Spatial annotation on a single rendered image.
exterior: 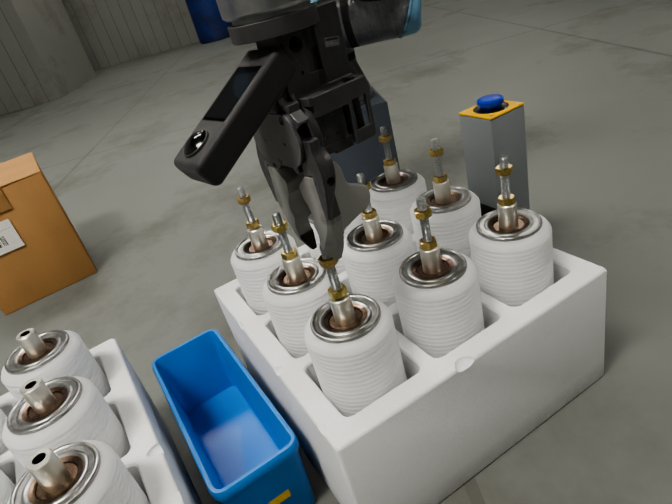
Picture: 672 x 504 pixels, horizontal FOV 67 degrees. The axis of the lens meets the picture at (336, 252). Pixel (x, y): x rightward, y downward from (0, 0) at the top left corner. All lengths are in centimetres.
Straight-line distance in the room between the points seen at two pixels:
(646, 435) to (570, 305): 19
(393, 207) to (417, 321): 25
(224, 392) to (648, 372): 63
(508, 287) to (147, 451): 44
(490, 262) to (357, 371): 21
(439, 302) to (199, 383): 47
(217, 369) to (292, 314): 30
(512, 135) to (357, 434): 53
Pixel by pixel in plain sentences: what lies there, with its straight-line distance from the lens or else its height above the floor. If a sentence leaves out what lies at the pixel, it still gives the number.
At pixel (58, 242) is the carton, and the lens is 149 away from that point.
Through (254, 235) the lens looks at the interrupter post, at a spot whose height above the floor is 27.
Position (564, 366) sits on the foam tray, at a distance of 72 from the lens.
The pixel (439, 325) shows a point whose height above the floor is 21.
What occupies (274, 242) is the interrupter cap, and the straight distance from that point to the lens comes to 72.
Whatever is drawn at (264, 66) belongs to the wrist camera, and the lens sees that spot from 41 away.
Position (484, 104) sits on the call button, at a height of 33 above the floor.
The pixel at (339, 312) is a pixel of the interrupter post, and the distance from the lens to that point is 52.
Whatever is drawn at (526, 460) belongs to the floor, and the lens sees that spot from 71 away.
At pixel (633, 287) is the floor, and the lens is 97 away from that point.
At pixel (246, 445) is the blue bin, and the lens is 81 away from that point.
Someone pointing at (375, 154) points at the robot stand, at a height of 20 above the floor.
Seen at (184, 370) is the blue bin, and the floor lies 8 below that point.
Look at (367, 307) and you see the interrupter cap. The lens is 54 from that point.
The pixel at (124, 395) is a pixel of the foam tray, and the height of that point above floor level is 18.
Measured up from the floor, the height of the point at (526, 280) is 20.
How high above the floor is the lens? 58
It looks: 30 degrees down
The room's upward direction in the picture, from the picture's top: 16 degrees counter-clockwise
